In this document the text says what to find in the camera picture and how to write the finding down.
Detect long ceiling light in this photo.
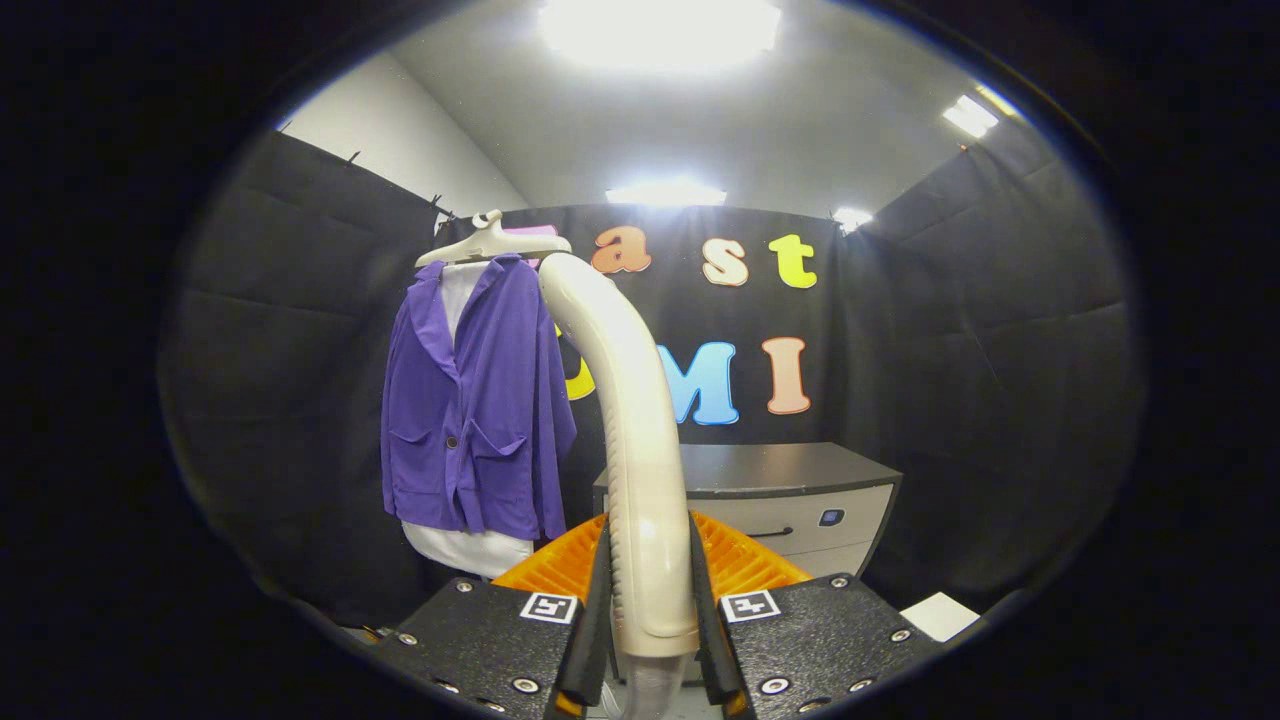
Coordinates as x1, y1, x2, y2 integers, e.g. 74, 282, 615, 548
605, 178, 728, 208

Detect white clothes hanger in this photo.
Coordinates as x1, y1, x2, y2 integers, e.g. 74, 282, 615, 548
414, 209, 573, 269

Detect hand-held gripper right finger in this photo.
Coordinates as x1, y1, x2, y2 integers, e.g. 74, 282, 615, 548
690, 510, 943, 720

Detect black quilted side curtain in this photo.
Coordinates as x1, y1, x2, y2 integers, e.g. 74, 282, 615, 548
835, 120, 1146, 611
165, 130, 451, 626

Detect grey drawer cabinet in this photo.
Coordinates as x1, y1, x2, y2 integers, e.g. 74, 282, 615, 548
592, 442, 904, 581

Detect large ceiling light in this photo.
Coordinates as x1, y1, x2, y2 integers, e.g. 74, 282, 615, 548
538, 0, 783, 71

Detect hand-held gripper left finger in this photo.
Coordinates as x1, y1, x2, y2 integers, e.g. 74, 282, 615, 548
375, 512, 613, 720

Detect purple jacket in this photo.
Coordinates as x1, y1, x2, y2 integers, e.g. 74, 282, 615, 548
380, 253, 579, 542

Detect rectangular ceiling light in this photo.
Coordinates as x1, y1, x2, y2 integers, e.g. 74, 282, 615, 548
942, 93, 1001, 139

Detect white garment steamer head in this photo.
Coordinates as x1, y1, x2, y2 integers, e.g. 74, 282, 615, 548
538, 252, 701, 659

